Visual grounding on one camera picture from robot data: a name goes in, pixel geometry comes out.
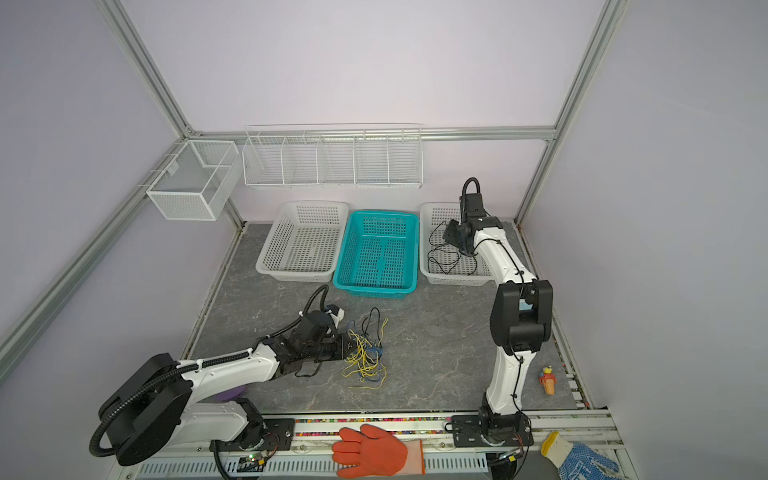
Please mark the small toy figure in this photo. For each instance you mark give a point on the small toy figure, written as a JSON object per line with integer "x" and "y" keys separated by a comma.
{"x": 548, "y": 381}

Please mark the teal plastic basket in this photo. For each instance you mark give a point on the teal plastic basket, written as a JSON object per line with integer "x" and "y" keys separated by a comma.
{"x": 379, "y": 255}

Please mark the orange rubber glove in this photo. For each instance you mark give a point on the orange rubber glove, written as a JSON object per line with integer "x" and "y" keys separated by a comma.
{"x": 372, "y": 451}

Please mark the blue white knit glove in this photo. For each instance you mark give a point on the blue white knit glove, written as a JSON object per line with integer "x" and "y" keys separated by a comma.
{"x": 576, "y": 461}

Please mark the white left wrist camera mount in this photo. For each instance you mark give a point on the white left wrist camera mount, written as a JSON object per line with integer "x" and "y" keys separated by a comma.
{"x": 336, "y": 313}

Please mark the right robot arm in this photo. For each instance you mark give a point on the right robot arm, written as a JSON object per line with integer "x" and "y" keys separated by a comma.
{"x": 520, "y": 321}

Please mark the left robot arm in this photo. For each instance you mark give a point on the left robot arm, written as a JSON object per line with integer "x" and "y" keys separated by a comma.
{"x": 169, "y": 402}

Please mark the long white wire shelf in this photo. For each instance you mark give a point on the long white wire shelf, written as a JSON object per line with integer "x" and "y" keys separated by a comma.
{"x": 377, "y": 155}

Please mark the white plastic basket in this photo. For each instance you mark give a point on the white plastic basket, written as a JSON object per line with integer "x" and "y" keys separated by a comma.
{"x": 304, "y": 242}
{"x": 441, "y": 263}

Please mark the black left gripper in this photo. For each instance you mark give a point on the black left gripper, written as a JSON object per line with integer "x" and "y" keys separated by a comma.
{"x": 342, "y": 353}

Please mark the white plastic basket left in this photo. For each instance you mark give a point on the white plastic basket left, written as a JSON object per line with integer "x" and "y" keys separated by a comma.
{"x": 304, "y": 242}

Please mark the small white wire basket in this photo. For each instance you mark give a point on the small white wire basket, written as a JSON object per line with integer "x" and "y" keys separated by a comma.
{"x": 198, "y": 180}

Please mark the white plastic basket right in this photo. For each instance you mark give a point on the white plastic basket right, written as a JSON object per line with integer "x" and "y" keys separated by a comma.
{"x": 441, "y": 263}

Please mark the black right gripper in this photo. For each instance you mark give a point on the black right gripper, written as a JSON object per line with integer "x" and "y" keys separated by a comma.
{"x": 450, "y": 235}

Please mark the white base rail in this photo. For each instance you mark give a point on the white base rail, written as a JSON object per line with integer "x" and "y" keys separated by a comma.
{"x": 445, "y": 449}

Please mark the aluminium frame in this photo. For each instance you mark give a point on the aluminium frame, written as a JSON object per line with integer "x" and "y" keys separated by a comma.
{"x": 81, "y": 131}

